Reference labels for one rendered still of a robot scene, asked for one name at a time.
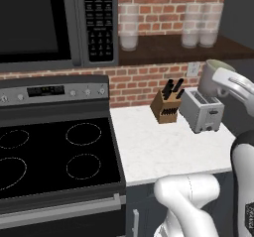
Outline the black stove with hob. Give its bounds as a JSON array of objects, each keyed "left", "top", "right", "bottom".
[{"left": 0, "top": 74, "right": 128, "bottom": 237}]

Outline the white wall outlet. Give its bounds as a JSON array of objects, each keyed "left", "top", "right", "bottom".
[{"left": 186, "top": 61, "right": 201, "bottom": 78}]

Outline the wooden knife block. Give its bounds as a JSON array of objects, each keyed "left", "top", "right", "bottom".
[{"left": 149, "top": 89, "right": 184, "bottom": 125}]

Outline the clear drinking glass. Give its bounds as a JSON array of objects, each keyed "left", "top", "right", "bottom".
[
  {"left": 181, "top": 2, "right": 201, "bottom": 50},
  {"left": 118, "top": 2, "right": 140, "bottom": 53},
  {"left": 197, "top": 2, "right": 220, "bottom": 49}
]

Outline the grey oven door handle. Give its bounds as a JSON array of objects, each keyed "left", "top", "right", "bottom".
[{"left": 0, "top": 192, "right": 127, "bottom": 230}]

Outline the dark grey tall cabinet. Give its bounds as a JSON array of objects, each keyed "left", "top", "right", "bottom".
[{"left": 219, "top": 0, "right": 254, "bottom": 137}]

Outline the black and grey microwave oven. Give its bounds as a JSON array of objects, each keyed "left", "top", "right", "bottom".
[{"left": 0, "top": 0, "right": 120, "bottom": 73}]

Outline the grey mug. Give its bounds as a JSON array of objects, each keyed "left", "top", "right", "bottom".
[{"left": 197, "top": 59, "right": 237, "bottom": 99}]

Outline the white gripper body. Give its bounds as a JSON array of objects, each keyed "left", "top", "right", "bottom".
[{"left": 211, "top": 66, "right": 254, "bottom": 117}]

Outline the silver toaster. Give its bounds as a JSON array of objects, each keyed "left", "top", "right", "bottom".
[{"left": 178, "top": 86, "right": 226, "bottom": 135}]

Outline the grey cupboard door handle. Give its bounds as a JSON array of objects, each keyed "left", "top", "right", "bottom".
[{"left": 131, "top": 208, "right": 140, "bottom": 237}]

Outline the dark grey cupboard door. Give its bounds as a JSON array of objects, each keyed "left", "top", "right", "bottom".
[{"left": 125, "top": 172, "right": 240, "bottom": 237}]

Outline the dark wooden shelf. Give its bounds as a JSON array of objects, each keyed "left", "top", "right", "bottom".
[{"left": 118, "top": 34, "right": 254, "bottom": 66}]

